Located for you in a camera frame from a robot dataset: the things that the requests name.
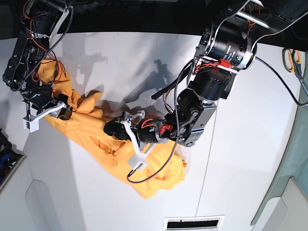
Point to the orange handled scissors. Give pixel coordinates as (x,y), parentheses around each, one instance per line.
(292,63)

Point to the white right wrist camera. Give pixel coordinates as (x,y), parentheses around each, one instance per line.
(32,124)

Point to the blue clutter at left edge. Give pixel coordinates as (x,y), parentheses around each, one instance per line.
(6,157)

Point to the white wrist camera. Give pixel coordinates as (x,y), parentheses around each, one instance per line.
(138,162)
(32,124)

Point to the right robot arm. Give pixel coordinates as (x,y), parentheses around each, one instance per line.
(33,67)

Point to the table cable slot grommet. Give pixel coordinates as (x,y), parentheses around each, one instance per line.
(203,223)

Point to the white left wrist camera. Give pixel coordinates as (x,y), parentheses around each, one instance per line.
(138,162)

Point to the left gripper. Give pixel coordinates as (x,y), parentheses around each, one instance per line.
(145,131)

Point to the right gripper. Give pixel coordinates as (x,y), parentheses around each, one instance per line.
(42,99)

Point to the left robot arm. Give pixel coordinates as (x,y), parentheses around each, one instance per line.
(227,46)

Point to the yellow t-shirt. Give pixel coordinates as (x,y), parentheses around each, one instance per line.
(85,127)

